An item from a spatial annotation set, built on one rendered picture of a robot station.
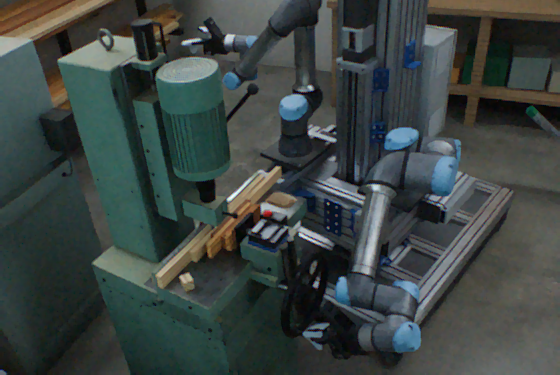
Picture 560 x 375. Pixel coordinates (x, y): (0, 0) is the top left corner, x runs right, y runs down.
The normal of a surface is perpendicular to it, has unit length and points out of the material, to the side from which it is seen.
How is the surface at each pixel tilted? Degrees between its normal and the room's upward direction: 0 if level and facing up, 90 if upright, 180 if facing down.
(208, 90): 90
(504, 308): 0
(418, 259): 0
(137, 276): 0
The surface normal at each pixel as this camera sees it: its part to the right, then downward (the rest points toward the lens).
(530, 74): -0.33, 0.60
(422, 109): -0.66, 0.51
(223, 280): -0.10, -0.79
